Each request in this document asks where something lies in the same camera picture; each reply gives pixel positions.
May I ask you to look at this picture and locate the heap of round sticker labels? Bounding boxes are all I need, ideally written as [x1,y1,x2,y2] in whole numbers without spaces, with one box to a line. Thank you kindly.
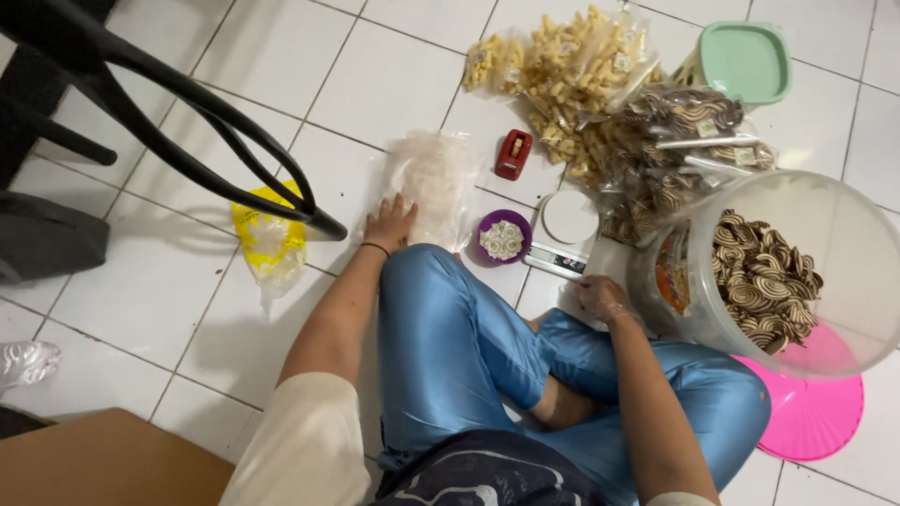
[480,220,525,261]

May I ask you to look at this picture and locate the cream container with green lid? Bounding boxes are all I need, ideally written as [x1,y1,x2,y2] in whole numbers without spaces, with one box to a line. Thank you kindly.
[671,21,793,108]

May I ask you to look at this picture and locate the heap of loose striped cookies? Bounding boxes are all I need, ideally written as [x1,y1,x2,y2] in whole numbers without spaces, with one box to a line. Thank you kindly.
[710,208,824,355]

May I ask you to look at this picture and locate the dark printed shirt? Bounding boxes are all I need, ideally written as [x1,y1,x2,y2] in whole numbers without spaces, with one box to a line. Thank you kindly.
[373,430,607,506]

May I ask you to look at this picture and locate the red tape dispenser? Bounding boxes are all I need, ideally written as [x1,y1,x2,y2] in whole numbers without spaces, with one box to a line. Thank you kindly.
[494,128,534,181]

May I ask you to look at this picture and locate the person's bare foot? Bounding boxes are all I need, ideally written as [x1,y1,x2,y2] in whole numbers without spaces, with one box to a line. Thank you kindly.
[529,372,607,432]

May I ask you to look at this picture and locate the purple bowl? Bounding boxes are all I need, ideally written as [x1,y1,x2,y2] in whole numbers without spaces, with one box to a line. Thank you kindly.
[475,208,533,266]

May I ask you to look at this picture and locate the yellow plastic bag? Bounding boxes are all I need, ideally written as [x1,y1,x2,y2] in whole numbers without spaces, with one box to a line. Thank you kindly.
[231,179,308,315]

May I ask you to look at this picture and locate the white digital kitchen scale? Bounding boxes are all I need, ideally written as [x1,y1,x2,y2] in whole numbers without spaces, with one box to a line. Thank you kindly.
[522,190,600,281]

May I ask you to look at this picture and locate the blue satin trousers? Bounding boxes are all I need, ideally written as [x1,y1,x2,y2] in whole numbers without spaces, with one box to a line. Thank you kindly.
[377,244,773,506]

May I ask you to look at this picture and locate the cream sleeve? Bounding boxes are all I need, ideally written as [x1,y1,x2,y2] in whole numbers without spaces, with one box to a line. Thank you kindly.
[219,372,372,506]

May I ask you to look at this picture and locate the person's right hand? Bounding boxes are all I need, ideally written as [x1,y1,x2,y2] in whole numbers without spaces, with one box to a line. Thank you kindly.
[572,275,634,325]

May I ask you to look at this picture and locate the pile of yellow snack packets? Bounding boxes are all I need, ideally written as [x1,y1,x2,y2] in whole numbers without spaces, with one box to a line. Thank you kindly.
[462,6,666,188]

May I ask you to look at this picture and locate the pile of striped cookie packets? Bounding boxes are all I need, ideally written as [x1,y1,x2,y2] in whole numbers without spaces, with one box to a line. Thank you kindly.
[598,86,779,247]

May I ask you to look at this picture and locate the black chair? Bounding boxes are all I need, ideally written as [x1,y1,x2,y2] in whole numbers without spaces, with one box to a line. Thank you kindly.
[0,0,349,285]

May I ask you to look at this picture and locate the stack of clear plastic bags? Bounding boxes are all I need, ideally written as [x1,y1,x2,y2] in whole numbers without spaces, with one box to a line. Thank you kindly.
[362,130,483,254]

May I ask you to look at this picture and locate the pink round lid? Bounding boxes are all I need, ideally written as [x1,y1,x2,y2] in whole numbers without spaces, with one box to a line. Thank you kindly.
[731,323,865,463]

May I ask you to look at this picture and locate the person's left hand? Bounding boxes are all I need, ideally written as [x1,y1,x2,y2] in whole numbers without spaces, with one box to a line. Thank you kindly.
[362,193,419,254]

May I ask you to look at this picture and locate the brown cardboard box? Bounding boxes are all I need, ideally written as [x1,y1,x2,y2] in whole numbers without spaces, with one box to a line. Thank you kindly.
[0,408,237,506]

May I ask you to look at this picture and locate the large clear plastic bucket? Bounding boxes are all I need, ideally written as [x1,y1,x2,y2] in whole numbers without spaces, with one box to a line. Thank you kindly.
[626,170,900,381]

